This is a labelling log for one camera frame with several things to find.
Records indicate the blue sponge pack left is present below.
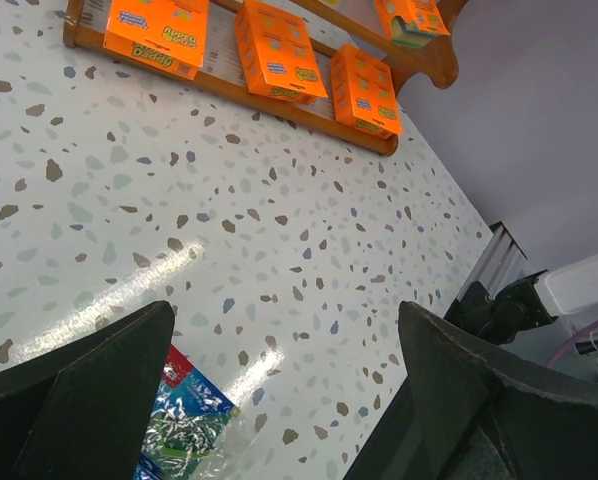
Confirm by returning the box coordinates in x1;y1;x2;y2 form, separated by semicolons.
133;346;239;479

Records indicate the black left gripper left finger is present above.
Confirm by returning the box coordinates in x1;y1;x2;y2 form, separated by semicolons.
0;301;175;479

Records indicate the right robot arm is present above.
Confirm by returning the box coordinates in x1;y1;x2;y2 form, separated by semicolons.
445;244;598;345

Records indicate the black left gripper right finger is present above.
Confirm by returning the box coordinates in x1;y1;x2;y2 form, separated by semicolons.
347;301;598;479

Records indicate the orange sponge box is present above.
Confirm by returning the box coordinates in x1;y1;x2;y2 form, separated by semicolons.
330;44;402;139
375;0;450;49

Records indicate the wooden shelf rack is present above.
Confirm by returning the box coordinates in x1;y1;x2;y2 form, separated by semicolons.
63;1;464;155

